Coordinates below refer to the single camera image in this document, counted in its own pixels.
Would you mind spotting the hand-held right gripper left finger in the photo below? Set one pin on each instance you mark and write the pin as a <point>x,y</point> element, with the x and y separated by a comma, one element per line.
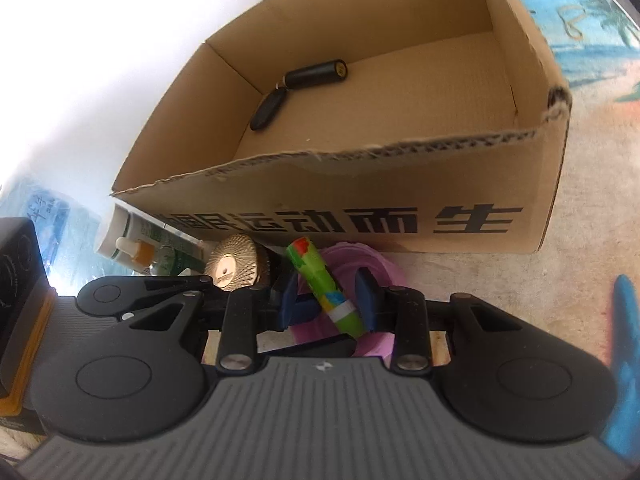
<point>287,306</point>

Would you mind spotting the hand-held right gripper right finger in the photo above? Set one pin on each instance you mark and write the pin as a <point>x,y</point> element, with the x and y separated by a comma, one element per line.
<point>367,301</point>

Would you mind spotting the purple plastic lid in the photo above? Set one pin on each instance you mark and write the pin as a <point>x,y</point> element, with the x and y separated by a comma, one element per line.
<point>385,270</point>

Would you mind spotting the green toy tube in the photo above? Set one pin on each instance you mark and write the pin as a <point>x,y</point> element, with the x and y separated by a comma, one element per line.
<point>315,275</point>

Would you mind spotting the gold round lid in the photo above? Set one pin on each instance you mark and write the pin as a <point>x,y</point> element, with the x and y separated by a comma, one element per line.
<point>232,260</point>

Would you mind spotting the brown cardboard box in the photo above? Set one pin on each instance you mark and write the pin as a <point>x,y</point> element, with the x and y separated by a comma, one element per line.
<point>450,185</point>

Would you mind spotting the small orange bottle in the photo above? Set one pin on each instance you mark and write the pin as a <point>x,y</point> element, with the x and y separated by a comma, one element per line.
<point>140,257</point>

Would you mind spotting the white and green tube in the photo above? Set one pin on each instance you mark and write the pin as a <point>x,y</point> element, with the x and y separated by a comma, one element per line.
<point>170,255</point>

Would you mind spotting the black key fob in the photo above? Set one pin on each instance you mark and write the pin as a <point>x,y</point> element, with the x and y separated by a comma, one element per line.
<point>262,112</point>

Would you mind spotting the black cylindrical flashlight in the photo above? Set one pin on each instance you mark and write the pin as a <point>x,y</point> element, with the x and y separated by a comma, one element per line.
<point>315,74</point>

